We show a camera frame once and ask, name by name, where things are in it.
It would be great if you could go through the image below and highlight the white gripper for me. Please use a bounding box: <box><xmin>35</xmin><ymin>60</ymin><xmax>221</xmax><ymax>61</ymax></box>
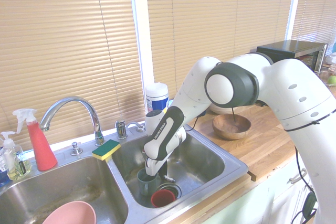
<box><xmin>144</xmin><ymin>155</ymin><xmax>170</xmax><ymax>179</ymax></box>

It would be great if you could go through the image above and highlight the metal sink drain strainer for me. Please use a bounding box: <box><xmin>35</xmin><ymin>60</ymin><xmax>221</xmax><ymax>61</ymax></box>
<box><xmin>157</xmin><ymin>183</ymin><xmax>182</xmax><ymax>200</ymax></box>

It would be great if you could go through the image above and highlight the stainless steel double sink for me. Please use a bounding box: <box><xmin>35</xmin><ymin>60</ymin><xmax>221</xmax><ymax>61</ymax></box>
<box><xmin>0</xmin><ymin>115</ymin><xmax>249</xmax><ymax>224</ymax></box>

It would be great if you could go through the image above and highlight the chrome curved sink spout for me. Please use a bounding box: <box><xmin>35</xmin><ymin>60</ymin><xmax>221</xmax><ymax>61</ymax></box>
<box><xmin>128</xmin><ymin>121</ymin><xmax>147</xmax><ymax>133</ymax></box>

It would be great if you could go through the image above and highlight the chrome sink sprayer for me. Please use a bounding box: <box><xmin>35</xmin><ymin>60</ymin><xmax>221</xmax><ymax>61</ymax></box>
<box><xmin>115</xmin><ymin>120</ymin><xmax>129</xmax><ymax>140</ymax></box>

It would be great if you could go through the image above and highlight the chrome sink knob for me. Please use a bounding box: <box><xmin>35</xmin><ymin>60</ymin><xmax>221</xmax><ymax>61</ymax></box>
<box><xmin>70</xmin><ymin>142</ymin><xmax>83</xmax><ymax>156</ymax></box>

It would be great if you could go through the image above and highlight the grey green mug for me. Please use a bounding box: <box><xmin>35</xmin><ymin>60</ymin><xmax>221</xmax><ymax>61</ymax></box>
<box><xmin>136</xmin><ymin>168</ymin><xmax>161</xmax><ymax>196</ymax></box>

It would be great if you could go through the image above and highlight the red plastic cup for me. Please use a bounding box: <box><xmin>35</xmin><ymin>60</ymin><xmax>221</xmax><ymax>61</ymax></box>
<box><xmin>151</xmin><ymin>189</ymin><xmax>176</xmax><ymax>208</ymax></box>

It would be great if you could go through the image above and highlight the yellow green sponge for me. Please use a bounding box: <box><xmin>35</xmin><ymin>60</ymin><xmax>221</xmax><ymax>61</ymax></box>
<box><xmin>91</xmin><ymin>139</ymin><xmax>121</xmax><ymax>161</ymax></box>

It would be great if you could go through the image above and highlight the white blue wipes canister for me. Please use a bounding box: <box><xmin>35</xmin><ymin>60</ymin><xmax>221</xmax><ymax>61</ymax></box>
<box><xmin>145</xmin><ymin>82</ymin><xmax>169</xmax><ymax>117</ymax></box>

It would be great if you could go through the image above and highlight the brown wooden bowl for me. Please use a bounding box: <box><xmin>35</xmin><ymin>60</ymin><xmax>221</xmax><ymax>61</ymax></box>
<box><xmin>212</xmin><ymin>114</ymin><xmax>252</xmax><ymax>141</ymax></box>

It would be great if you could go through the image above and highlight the chrome gooseneck faucet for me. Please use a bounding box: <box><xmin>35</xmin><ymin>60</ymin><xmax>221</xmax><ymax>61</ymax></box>
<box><xmin>39</xmin><ymin>96</ymin><xmax>106</xmax><ymax>147</ymax></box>

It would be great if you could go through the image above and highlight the pale green kitchen cabinet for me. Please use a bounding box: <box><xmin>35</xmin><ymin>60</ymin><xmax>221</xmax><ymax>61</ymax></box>
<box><xmin>202</xmin><ymin>155</ymin><xmax>320</xmax><ymax>224</ymax></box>

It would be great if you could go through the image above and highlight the pink plastic bowl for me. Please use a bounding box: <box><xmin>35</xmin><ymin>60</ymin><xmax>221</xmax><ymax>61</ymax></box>
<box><xmin>41</xmin><ymin>200</ymin><xmax>97</xmax><ymax>224</ymax></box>

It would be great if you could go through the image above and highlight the red spray bottle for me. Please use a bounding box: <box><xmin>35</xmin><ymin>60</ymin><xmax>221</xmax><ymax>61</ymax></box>
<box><xmin>12</xmin><ymin>108</ymin><xmax>58</xmax><ymax>172</ymax></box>

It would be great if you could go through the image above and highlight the medium tan window blind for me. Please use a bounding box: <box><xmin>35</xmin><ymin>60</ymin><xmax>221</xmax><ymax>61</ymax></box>
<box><xmin>145</xmin><ymin>0</ymin><xmax>297</xmax><ymax>99</ymax></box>

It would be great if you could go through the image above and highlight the clear soap pump bottle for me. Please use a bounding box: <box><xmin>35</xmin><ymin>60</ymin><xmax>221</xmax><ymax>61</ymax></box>
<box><xmin>0</xmin><ymin>131</ymin><xmax>33</xmax><ymax>182</ymax></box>

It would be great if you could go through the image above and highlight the wide tan window blind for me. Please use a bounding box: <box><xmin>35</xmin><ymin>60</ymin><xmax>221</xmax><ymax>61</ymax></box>
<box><xmin>0</xmin><ymin>0</ymin><xmax>146</xmax><ymax>154</ymax></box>

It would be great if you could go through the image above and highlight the blue liquid bottle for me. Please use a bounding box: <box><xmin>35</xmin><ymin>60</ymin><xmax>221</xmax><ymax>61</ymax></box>
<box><xmin>0</xmin><ymin>153</ymin><xmax>11</xmax><ymax>186</ymax></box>

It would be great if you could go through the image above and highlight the black toaster oven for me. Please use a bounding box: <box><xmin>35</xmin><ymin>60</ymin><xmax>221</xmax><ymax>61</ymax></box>
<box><xmin>256</xmin><ymin>39</ymin><xmax>329</xmax><ymax>74</ymax></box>

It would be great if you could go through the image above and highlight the clear glass dish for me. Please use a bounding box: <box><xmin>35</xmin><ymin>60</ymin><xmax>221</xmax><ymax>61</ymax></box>
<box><xmin>317</xmin><ymin>70</ymin><xmax>336</xmax><ymax>87</ymax></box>

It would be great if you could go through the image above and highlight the narrow tan window blind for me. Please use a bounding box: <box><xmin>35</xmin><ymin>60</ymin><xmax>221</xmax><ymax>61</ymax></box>
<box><xmin>291</xmin><ymin>0</ymin><xmax>336</xmax><ymax>49</ymax></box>

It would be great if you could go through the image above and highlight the silver drawer handle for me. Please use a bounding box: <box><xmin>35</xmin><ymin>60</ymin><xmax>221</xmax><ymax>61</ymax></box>
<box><xmin>288</xmin><ymin>168</ymin><xmax>308</xmax><ymax>184</ymax></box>

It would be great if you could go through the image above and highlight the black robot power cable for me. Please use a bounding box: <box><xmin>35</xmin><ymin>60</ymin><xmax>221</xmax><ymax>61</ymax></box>
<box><xmin>291</xmin><ymin>145</ymin><xmax>320</xmax><ymax>224</ymax></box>

